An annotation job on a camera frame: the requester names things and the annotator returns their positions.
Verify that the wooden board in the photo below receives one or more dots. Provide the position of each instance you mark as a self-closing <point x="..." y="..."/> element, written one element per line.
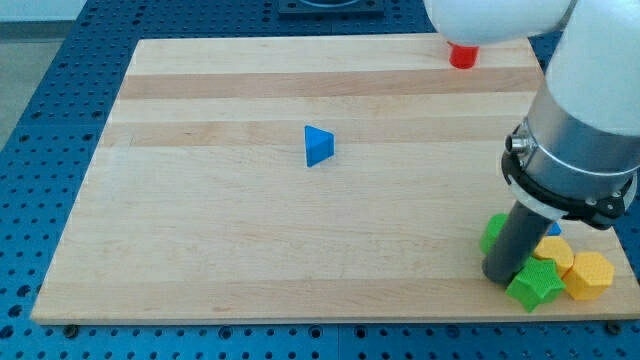
<point x="198" y="206"/>

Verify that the green round block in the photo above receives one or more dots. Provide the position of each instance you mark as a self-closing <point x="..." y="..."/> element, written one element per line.
<point x="491" y="231"/>

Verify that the small blue block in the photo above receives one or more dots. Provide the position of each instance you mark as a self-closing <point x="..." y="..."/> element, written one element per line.
<point x="554" y="230"/>

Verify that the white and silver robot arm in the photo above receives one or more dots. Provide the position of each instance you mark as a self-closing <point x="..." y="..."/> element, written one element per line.
<point x="575" y="155"/>

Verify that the yellow round block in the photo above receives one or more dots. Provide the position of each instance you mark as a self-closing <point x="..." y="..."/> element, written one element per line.
<point x="555" y="248"/>

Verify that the blue triangle block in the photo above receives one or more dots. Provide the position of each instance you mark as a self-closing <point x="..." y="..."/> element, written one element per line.
<point x="319" y="145"/>

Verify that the yellow hexagon block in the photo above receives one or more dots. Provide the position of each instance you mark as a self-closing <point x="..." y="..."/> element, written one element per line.
<point x="589" y="277"/>

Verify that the red cylinder block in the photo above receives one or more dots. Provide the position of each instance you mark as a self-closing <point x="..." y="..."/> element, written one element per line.
<point x="463" y="57"/>

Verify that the dark grey cylindrical end effector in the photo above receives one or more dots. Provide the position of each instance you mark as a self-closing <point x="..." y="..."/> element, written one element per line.
<point x="516" y="241"/>

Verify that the green star block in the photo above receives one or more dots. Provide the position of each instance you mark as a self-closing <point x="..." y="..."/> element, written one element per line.
<point x="536" y="283"/>

